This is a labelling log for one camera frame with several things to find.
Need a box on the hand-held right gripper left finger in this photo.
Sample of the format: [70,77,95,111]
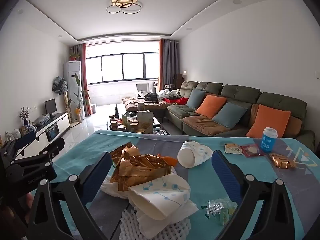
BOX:
[26,151,113,240]

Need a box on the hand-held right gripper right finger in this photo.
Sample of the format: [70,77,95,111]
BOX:
[211,150,297,240]

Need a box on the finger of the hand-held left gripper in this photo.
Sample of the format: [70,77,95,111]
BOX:
[0,131,37,167]
[11,139,66,170]

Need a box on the white tissue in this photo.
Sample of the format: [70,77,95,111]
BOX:
[100,179,132,201]
[136,200,199,233]

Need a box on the clear green printed wrapper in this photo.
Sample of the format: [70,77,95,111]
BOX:
[200,197,238,227]

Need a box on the white paper cup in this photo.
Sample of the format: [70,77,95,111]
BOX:
[177,141,213,168]

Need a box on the pile of gold foil wrappers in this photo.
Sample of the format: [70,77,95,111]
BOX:
[110,142,175,192]

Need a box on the white foam fruit net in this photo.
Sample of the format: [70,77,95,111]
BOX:
[121,209,192,240]

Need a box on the blue dotted paper cup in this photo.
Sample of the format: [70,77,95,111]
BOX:
[128,175,191,221]

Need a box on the person's left hand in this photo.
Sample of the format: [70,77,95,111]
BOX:
[19,192,35,214]

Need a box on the teal and grey striped tablecloth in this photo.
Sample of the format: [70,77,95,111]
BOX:
[51,129,320,240]

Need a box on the plant in blue vase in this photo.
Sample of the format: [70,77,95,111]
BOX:
[19,107,30,127]

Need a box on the white TV cabinet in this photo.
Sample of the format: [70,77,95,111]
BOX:
[15,112,70,153]

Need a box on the clear plastic bag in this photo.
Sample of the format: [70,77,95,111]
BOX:
[34,114,50,127]

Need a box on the beige snack packet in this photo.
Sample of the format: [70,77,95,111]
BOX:
[224,143,243,155]

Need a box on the red snack packet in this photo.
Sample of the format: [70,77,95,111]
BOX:
[240,144,266,158]

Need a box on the black monitor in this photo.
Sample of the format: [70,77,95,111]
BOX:
[44,99,57,119]

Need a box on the tall plant in yellow pot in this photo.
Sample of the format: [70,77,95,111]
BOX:
[67,74,91,123]

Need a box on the group of jars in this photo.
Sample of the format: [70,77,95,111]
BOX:
[109,118,146,133]

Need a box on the blue cup with white lid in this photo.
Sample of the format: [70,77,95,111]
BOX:
[262,127,278,153]

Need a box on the orange peel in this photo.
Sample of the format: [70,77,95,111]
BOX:
[157,154,178,167]

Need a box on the full gold snack packet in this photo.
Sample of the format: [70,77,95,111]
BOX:
[269,152,297,170]

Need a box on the large blue cushion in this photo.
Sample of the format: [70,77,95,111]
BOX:
[212,102,248,130]

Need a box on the covered standing fan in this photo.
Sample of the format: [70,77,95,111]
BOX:
[52,76,70,120]

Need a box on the white standing air conditioner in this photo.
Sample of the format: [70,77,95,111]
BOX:
[63,61,82,123]

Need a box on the beige paper bag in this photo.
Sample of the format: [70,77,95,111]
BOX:
[136,111,154,134]

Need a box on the large orange cushion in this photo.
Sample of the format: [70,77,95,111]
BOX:
[246,104,292,138]

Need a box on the grey and orange curtain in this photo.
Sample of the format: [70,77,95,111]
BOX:
[69,43,93,117]
[159,39,180,88]

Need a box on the small orange cushion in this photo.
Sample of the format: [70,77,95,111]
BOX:
[196,94,227,119]

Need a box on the black glass coffee table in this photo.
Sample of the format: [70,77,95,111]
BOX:
[107,115,168,132]

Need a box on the small blue cushion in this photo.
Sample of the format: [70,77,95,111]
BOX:
[186,88,206,109]

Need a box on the brown ottoman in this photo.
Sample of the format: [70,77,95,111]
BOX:
[125,99,167,123]

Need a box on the green sofa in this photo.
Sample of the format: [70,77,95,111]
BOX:
[166,81,316,151]

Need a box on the white chair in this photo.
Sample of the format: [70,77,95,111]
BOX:
[136,83,148,98]

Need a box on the pile of clothes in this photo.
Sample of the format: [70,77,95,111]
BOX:
[144,88,187,103]

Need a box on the large balcony window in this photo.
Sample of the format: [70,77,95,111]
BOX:
[86,52,159,84]

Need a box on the brown corner cabinet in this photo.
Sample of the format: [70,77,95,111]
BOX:
[173,73,184,89]

